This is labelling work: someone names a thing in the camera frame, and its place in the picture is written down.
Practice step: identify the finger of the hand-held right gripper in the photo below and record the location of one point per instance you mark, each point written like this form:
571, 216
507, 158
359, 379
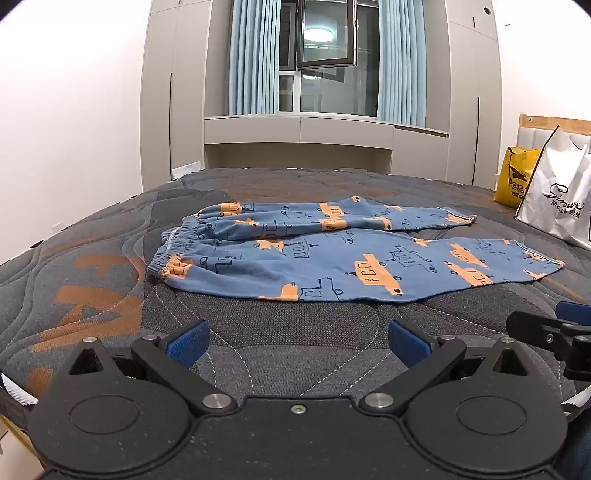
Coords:
575, 311
540, 330

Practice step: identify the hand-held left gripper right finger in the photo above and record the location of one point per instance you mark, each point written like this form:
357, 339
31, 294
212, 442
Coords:
411, 344

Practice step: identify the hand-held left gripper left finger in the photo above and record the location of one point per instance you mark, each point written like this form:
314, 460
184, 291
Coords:
187, 344

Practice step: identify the blue pants with orange print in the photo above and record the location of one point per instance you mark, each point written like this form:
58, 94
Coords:
323, 270

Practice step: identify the grey and orange quilted mattress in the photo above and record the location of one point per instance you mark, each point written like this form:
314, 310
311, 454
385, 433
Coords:
277, 332

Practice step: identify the white shopping bag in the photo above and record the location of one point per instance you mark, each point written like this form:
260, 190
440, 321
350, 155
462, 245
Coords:
558, 198

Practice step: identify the yellow shopping bag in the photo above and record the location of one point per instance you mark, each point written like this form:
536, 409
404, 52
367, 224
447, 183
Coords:
515, 177

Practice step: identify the white flat package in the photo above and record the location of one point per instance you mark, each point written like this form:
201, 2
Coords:
187, 170

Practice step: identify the wooden padded headboard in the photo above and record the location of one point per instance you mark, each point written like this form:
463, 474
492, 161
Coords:
535, 134

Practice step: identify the grey window bench cabinet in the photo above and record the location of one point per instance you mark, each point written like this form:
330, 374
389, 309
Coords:
323, 134

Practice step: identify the grey wardrobe with white package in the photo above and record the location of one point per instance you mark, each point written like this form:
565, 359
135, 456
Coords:
184, 83

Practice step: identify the dark framed window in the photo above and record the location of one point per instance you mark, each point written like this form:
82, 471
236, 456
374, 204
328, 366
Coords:
323, 87

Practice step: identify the light blue curtain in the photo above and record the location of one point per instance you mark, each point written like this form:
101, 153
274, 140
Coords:
254, 55
401, 60

